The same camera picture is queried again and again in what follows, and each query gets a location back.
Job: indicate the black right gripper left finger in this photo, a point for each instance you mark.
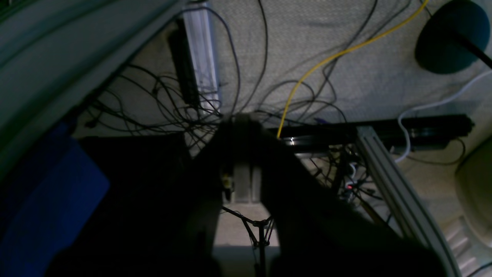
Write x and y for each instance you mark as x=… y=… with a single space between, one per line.
x=160 y=215

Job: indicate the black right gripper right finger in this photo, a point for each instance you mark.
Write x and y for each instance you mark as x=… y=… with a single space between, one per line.
x=321 y=235

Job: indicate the blue cloth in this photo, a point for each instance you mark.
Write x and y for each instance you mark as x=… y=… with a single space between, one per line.
x=46 y=201

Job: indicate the round black stand base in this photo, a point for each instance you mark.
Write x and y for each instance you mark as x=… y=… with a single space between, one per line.
x=455 y=37

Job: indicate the aluminium frame profile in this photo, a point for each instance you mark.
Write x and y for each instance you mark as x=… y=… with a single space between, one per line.
x=411 y=215

